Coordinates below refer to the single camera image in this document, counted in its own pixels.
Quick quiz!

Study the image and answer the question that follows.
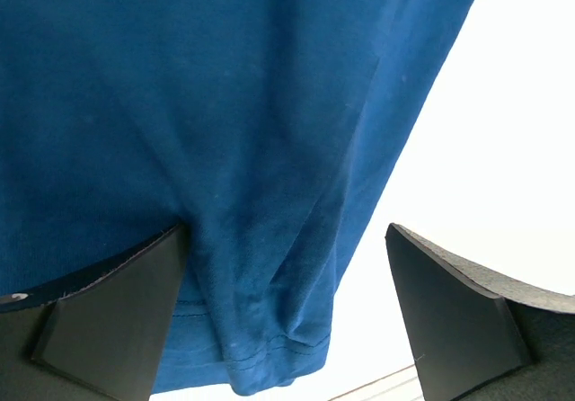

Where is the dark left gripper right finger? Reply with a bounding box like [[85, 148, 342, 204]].
[[385, 224, 574, 401]]

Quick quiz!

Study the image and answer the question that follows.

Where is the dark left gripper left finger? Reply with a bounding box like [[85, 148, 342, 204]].
[[1, 225, 189, 401]]

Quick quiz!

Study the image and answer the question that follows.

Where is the blue mickey mouse t-shirt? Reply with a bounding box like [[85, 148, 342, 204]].
[[1, 0, 473, 396]]

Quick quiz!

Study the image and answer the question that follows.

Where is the aluminium front mounting rail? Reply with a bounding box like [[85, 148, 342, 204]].
[[331, 364, 424, 401]]

